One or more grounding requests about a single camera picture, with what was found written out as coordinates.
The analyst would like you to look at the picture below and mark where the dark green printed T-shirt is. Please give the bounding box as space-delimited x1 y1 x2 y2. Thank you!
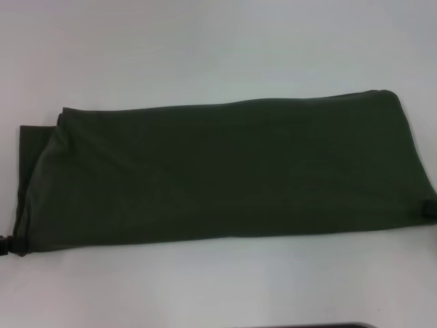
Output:
12 88 437 258

